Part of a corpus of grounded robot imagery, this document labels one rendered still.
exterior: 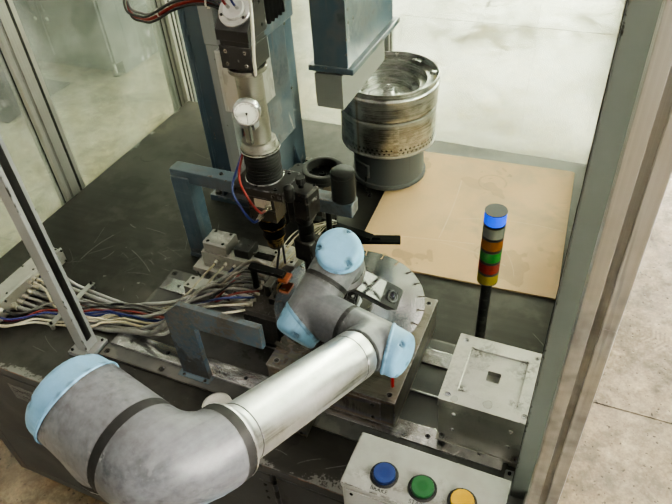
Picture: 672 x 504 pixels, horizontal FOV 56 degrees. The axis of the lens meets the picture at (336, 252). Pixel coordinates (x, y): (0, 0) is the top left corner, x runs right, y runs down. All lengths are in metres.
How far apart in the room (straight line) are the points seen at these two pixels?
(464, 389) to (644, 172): 0.74
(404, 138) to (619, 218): 1.26
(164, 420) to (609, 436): 1.91
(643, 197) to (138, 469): 0.56
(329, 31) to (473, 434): 0.89
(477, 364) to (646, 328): 1.52
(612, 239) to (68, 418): 0.60
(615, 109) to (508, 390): 0.71
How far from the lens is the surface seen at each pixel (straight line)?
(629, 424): 2.47
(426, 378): 1.49
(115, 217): 2.13
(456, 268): 1.75
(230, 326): 1.33
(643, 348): 2.71
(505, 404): 1.29
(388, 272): 1.44
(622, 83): 0.73
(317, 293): 0.99
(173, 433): 0.69
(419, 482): 1.17
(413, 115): 1.86
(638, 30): 0.71
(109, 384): 0.75
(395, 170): 1.98
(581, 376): 0.87
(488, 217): 1.28
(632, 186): 0.67
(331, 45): 1.43
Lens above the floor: 1.93
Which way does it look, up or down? 41 degrees down
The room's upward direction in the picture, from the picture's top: 5 degrees counter-clockwise
